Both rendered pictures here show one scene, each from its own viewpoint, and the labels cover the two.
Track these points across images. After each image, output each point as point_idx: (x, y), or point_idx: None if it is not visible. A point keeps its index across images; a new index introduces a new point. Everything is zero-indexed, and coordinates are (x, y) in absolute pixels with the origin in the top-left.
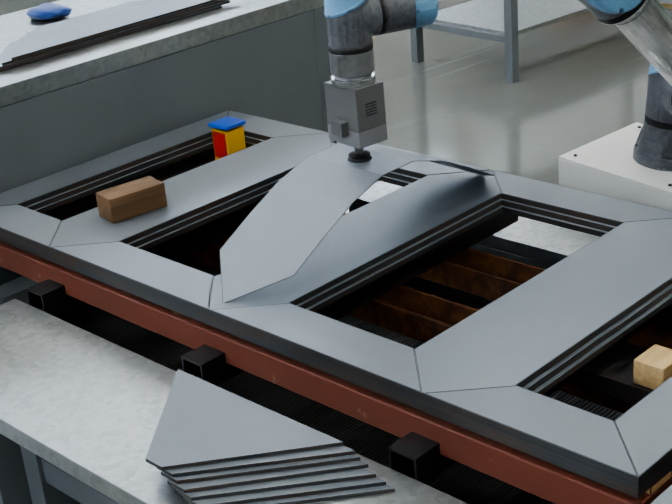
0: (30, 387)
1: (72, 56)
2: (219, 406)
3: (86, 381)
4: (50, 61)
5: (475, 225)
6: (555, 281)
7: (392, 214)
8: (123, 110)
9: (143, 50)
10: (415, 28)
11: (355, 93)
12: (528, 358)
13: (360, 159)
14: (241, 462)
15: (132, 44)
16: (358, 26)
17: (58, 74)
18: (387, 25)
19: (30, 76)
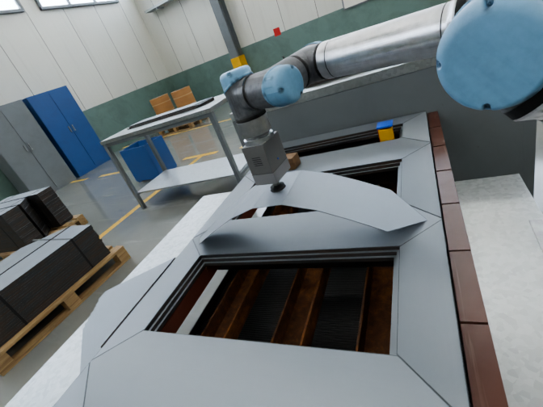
0: (183, 232)
1: (337, 80)
2: (141, 287)
3: (187, 240)
4: (327, 82)
5: (356, 261)
6: (244, 358)
7: (326, 224)
8: (356, 108)
9: (368, 77)
10: (279, 106)
11: (242, 150)
12: (119, 400)
13: (271, 189)
14: (98, 319)
15: (365, 73)
16: (232, 104)
17: (317, 90)
18: (250, 104)
19: (305, 91)
